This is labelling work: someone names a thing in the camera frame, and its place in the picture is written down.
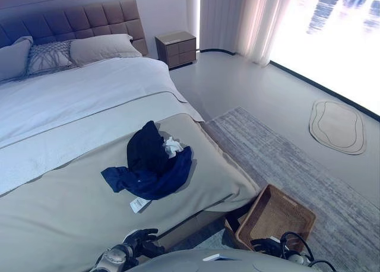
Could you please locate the beige pillow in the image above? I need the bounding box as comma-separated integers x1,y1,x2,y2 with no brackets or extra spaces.
69,33,144,67

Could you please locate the large bright window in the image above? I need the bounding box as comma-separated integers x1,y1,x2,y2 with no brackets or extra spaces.
268,0,380,120

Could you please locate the white sheer curtain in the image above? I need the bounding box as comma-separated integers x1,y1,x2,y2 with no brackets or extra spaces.
200,0,298,68

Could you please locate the white duvet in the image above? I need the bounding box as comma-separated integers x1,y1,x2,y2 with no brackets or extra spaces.
0,56,206,150

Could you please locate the patterned grey cushion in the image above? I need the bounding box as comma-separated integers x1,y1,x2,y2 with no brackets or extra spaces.
26,40,74,75

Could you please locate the brown wicker basket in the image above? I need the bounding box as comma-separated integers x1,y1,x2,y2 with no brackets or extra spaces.
224,184,317,252

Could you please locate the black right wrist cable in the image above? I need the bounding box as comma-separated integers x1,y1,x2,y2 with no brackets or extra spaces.
280,231,338,272

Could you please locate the grey pillow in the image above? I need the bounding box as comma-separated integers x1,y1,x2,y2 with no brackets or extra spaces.
0,36,34,83

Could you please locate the grey robot torso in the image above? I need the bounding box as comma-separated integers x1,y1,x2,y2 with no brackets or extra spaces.
130,248,317,272

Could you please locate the beige oval rug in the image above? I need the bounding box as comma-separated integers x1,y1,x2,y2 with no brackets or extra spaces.
308,99,368,156

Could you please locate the beige padded bed frame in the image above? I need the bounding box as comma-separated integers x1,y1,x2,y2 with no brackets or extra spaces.
154,208,228,252

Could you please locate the vertical light strip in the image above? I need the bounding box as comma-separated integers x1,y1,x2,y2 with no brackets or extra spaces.
194,0,203,52

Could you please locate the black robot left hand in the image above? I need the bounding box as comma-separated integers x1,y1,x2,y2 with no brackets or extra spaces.
123,228,166,258

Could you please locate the brown tufted headboard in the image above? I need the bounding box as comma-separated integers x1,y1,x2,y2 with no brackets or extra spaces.
0,0,149,58

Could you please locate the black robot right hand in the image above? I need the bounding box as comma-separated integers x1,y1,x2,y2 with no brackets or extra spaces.
251,237,287,257

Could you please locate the bed with beige blanket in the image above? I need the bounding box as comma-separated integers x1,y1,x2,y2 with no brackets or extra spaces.
0,112,261,272

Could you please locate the white garment with blue print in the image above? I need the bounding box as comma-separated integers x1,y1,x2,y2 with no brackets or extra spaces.
162,136,185,159

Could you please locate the brown nightstand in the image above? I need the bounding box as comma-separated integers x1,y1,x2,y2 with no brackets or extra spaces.
154,31,198,70

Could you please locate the navy blue garment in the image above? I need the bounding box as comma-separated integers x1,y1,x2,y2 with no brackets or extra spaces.
100,146,194,201

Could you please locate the black garment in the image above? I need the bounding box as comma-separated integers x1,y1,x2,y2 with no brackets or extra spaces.
126,120,176,178

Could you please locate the white clothing label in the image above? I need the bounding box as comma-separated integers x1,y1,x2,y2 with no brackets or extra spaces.
129,197,151,215

